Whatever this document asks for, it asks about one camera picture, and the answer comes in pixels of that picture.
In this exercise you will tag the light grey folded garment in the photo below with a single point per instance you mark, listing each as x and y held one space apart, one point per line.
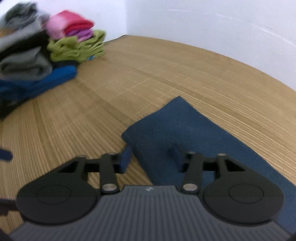
22 21

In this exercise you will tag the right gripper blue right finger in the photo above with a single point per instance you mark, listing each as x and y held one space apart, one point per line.
191 164

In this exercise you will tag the dark blue pants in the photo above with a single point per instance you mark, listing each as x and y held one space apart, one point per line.
179 123

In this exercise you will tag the pink folded garment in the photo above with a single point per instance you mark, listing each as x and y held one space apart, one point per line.
59 25

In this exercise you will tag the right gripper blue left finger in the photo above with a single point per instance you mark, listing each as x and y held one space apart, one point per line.
112 164

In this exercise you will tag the royal blue folded garment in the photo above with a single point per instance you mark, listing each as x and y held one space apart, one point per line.
19 91

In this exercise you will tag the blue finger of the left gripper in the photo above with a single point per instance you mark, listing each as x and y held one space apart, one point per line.
5 155

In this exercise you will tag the green folded garment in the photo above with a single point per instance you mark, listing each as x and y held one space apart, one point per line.
69 49

